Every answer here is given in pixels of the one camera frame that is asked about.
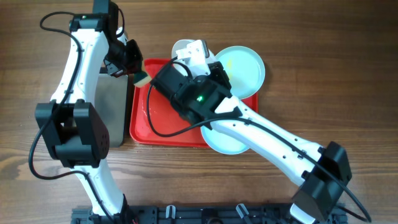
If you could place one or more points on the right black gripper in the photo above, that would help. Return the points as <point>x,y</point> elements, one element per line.
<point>214,69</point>

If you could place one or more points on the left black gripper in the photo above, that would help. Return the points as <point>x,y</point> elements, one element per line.
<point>133,66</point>

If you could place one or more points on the light blue plate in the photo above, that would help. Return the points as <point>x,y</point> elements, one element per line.
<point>222,143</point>
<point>245,69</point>

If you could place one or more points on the green yellow sponge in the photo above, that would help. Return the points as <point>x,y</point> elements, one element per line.
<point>141,78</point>

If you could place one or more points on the white round plate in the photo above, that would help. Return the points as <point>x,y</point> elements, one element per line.
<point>181,44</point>

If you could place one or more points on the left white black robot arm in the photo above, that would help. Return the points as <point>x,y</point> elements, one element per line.
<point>69,124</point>

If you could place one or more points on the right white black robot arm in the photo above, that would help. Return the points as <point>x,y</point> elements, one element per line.
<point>205,99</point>

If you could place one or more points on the black rectangular metal tray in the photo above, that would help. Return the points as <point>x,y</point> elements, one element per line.
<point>110,103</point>

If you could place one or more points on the red plastic tray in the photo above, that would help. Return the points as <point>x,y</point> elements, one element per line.
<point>164,119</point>

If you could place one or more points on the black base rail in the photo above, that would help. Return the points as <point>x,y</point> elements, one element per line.
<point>265,214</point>

